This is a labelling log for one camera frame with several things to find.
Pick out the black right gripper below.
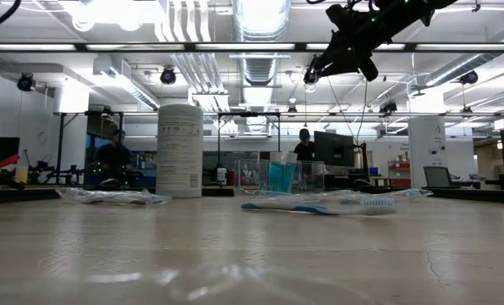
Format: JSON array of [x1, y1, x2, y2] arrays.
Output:
[[312, 3, 405, 83]]

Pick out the clear acrylic organizer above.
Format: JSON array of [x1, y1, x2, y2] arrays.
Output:
[[233, 158, 326, 197]]

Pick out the black beam with light strips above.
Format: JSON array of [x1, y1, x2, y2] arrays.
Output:
[[0, 41, 504, 53]]

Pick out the person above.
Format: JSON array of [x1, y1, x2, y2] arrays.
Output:
[[95, 128, 130, 186], [292, 127, 317, 162]]

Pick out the red storage shelf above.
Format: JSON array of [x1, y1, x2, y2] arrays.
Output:
[[387, 159, 412, 187]]

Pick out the grey office chair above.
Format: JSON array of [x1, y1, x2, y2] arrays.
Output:
[[423, 165, 452, 189]]

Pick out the white wipes canister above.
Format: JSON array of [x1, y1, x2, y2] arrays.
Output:
[[154, 103, 205, 199]]

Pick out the red background bar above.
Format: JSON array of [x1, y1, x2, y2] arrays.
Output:
[[0, 154, 21, 171]]

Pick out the silver ceiling air duct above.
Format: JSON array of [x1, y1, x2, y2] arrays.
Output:
[[232, 0, 291, 86]]

